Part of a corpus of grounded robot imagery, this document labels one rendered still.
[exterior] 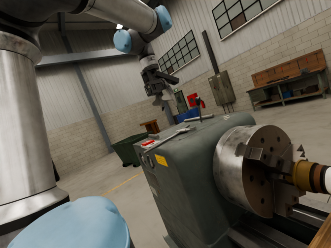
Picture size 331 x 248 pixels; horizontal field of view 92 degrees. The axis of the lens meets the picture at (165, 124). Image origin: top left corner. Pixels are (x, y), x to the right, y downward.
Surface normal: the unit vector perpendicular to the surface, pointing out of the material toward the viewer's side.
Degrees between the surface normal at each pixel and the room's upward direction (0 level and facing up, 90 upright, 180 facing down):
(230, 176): 72
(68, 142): 90
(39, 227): 8
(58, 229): 8
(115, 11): 155
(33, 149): 92
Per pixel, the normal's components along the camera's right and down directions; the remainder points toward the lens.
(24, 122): 0.80, -0.25
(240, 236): -0.68, -0.68
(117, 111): 0.52, -0.11
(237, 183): -0.88, 0.17
